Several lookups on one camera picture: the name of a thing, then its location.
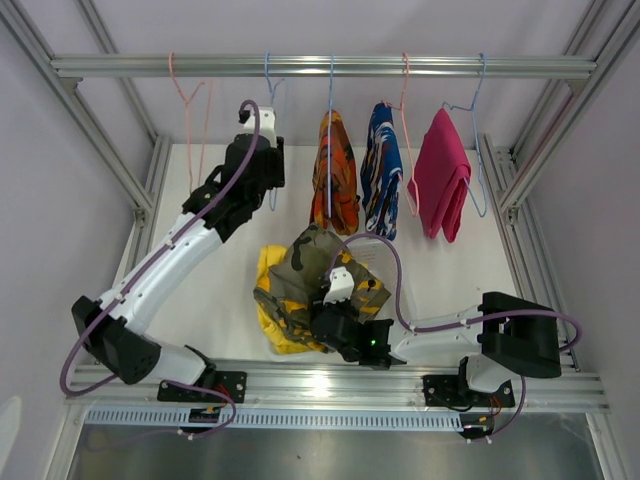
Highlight grey yellow camouflage trousers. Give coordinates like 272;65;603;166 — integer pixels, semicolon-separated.
253;224;390;353

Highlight light blue hanger camo trousers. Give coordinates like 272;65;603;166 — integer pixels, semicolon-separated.
264;51;284;212

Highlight orange camouflage trousers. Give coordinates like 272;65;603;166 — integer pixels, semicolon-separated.
309;110;359;235

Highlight blue white patterned trousers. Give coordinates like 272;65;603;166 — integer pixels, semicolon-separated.
360;102;403;241

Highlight light blue hanger orange trousers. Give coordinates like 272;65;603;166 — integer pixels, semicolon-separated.
326;53;335;222

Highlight pink wire hanger blue trousers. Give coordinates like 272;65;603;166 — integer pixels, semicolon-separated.
383;52;420;218

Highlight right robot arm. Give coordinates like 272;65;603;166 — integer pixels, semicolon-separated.
310;291;561;405

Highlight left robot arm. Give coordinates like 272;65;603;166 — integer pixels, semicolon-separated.
71;134;285;401

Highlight light blue hanger magenta trousers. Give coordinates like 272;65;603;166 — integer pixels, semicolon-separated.
442;53;489;218

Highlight white perforated plastic basket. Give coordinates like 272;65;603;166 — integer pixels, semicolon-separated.
348;238;416;323

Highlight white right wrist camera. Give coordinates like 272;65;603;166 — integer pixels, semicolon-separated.
323;267;354;305

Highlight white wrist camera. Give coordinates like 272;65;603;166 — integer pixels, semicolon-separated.
240;106;277;147
323;267;354;305

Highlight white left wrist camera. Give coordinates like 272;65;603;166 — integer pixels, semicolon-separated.
240;106;277;147

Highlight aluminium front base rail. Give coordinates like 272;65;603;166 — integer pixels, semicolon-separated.
63;355;611;414

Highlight aluminium hanging rail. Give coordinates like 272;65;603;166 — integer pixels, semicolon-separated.
50;53;597;80

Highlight left aluminium frame posts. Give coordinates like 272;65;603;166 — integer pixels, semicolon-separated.
0;0;171;226

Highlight aluminium frame posts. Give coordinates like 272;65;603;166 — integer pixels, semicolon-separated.
0;0;171;226
481;1;639;382

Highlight white slotted cable duct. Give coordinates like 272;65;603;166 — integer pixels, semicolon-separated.
85;406;463;432

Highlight right aluminium frame posts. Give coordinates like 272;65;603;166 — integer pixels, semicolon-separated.
481;1;639;382

